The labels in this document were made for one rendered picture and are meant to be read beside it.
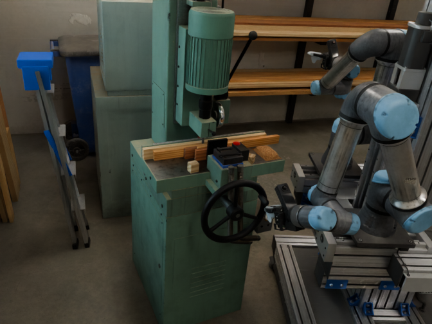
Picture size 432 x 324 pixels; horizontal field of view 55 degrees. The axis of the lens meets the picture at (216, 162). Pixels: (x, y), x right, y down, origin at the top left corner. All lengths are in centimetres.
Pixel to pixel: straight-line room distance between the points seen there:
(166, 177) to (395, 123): 86
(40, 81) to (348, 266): 165
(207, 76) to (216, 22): 20
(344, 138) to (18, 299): 185
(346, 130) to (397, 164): 18
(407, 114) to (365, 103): 12
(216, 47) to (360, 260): 98
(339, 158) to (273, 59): 309
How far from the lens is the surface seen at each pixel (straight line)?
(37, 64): 223
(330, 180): 143
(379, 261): 176
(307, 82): 410
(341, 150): 139
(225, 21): 158
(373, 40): 190
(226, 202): 164
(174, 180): 164
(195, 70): 163
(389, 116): 120
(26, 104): 411
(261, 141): 195
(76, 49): 331
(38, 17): 389
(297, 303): 214
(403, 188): 142
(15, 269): 268
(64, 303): 242
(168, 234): 178
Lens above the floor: 174
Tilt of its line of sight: 28 degrees down
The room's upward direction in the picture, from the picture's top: 5 degrees clockwise
